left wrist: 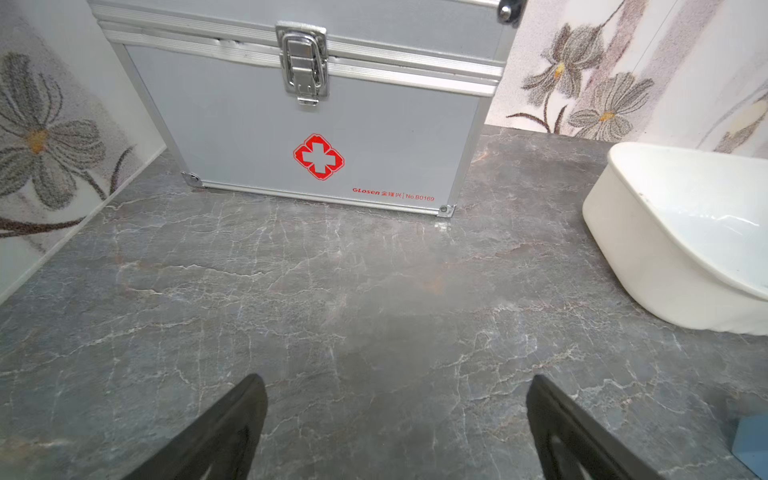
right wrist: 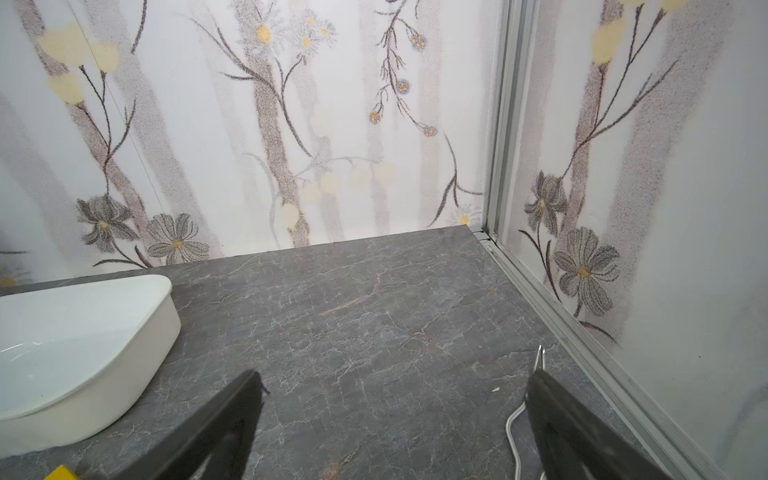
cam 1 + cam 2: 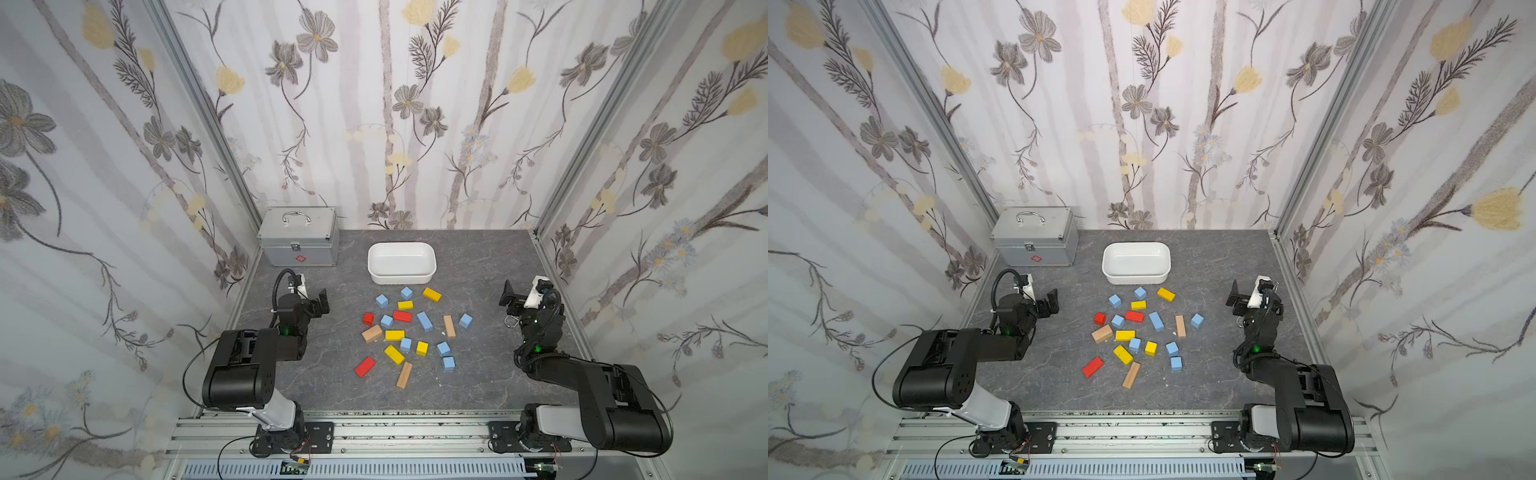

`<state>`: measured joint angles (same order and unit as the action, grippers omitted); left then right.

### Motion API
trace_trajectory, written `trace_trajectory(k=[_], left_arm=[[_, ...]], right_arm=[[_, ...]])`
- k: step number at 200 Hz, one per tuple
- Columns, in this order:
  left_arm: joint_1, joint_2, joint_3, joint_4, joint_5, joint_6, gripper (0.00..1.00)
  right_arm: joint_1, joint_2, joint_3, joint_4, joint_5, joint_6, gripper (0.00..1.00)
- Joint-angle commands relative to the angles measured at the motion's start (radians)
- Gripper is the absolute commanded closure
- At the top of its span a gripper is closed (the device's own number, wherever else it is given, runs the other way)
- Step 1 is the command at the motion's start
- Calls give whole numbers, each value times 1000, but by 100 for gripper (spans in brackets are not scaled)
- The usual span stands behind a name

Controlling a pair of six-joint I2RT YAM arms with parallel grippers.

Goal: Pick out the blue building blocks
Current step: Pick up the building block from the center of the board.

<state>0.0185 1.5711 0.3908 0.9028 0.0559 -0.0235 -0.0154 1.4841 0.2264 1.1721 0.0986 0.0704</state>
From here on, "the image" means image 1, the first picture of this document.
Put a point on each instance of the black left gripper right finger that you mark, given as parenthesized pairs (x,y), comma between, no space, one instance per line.
(571,444)

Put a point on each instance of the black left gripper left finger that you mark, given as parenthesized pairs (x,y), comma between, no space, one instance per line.
(220,444)

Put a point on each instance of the light blue block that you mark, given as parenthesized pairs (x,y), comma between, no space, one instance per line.
(750,444)

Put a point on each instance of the white plastic tub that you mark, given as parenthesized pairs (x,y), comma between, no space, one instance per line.
(685,233)

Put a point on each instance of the silver first aid case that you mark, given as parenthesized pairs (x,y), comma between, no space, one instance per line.
(377,104)

